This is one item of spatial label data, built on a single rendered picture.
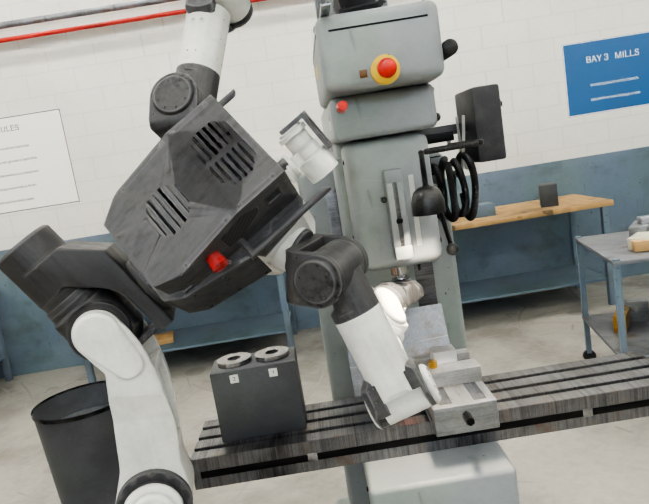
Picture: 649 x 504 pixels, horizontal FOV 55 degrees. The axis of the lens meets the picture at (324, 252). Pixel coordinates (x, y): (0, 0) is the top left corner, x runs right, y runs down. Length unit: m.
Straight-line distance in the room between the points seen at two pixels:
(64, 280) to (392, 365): 0.59
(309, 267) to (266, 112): 4.78
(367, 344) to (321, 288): 0.14
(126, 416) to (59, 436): 1.94
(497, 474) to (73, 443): 2.11
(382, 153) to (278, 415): 0.71
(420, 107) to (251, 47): 4.47
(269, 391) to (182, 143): 0.77
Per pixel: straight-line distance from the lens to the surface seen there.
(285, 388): 1.62
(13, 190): 6.35
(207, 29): 1.35
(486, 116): 1.83
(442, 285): 2.01
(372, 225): 1.48
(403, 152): 1.48
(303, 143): 1.21
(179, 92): 1.23
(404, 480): 1.54
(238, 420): 1.66
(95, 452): 3.17
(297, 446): 1.60
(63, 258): 1.17
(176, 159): 1.07
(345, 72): 1.35
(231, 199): 1.00
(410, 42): 1.37
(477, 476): 1.54
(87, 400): 3.55
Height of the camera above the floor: 1.61
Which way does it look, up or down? 9 degrees down
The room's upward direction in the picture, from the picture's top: 9 degrees counter-clockwise
